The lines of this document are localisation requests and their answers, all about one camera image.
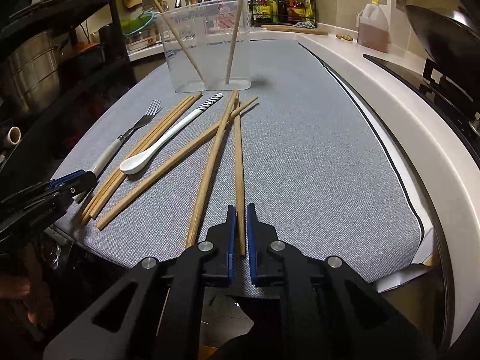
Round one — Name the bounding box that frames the clear lidded food box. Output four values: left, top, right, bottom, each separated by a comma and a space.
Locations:
125, 30, 162, 51

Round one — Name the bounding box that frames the person's left hand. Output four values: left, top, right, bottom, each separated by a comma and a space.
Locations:
0, 266, 49, 331

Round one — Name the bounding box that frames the wooden rolling pin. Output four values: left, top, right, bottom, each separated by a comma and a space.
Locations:
260, 24, 329, 36

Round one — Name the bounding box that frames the clear plastic container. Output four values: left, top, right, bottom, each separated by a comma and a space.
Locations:
154, 0, 253, 94

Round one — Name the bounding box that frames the black glass cooktop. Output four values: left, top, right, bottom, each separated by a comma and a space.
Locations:
363, 53, 480, 158

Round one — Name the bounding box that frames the white-handled metal fork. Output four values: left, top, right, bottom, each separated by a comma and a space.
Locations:
73, 99, 164, 203

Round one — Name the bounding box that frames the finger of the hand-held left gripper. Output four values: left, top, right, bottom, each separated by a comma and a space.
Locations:
49, 170, 87, 193
60, 172, 97, 204

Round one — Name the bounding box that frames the white striped ceramic spoon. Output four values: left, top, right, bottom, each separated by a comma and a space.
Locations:
119, 93, 225, 175

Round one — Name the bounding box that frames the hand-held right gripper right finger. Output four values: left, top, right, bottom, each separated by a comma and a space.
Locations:
246, 203, 437, 360

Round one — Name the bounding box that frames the black wok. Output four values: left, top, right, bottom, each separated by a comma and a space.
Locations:
403, 4, 480, 136

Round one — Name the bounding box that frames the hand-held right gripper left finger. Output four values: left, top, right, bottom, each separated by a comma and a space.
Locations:
43, 204, 237, 360

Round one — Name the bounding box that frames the plastic oil jug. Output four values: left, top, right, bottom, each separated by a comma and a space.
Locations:
356, 0, 391, 54

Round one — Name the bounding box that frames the black shelf rack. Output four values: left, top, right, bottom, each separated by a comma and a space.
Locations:
0, 0, 136, 181

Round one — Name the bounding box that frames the row of condiment bottles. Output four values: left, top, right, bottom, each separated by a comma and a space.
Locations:
252, 0, 316, 23

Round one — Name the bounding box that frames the grey fabric mat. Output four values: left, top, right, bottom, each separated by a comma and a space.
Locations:
50, 39, 426, 304

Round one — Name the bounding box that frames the steel stock pot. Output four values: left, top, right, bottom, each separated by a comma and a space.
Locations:
0, 30, 62, 117

